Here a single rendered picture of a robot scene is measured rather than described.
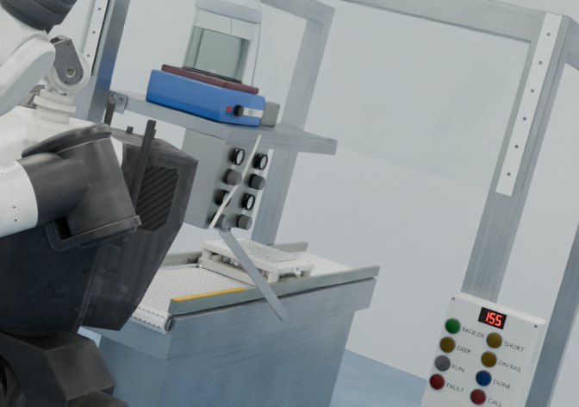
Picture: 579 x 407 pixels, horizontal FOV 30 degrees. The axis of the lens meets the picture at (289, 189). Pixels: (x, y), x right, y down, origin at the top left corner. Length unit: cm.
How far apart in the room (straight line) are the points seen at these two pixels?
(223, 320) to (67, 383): 106
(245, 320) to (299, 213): 335
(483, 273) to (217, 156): 64
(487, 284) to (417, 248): 377
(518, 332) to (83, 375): 78
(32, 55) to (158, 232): 44
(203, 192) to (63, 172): 96
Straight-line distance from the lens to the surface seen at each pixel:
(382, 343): 592
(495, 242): 205
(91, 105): 244
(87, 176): 142
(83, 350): 170
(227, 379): 290
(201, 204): 235
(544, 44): 204
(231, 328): 270
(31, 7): 130
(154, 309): 245
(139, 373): 263
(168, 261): 289
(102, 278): 163
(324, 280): 317
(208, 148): 234
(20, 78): 131
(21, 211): 139
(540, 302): 565
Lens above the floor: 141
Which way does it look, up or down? 6 degrees down
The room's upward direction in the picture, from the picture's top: 15 degrees clockwise
